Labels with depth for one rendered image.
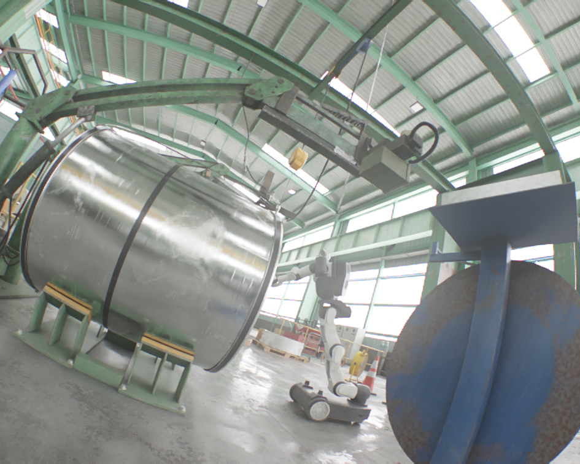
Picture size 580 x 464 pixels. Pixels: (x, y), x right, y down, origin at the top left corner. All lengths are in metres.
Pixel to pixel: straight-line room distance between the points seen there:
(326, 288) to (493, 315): 1.83
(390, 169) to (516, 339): 0.96
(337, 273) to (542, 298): 1.87
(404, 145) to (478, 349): 1.04
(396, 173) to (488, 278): 0.81
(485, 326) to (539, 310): 0.18
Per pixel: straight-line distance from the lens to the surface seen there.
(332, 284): 2.41
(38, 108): 2.05
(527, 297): 0.87
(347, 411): 2.51
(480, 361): 0.77
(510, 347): 0.85
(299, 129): 1.72
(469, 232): 0.84
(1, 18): 5.72
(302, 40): 14.79
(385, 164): 1.40
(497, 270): 0.82
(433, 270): 4.75
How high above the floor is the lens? 0.61
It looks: 20 degrees up
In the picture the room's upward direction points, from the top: 20 degrees clockwise
